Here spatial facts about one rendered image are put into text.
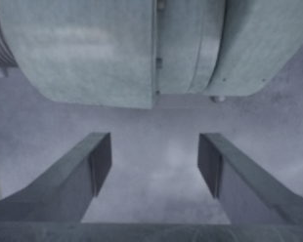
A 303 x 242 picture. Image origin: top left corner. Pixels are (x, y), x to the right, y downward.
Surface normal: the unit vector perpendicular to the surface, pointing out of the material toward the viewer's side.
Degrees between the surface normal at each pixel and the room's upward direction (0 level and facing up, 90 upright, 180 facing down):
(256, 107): 0
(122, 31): 17
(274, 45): 49
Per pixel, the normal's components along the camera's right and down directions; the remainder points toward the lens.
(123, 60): -0.08, 0.66
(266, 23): -0.01, 0.88
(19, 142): -0.01, 0.23
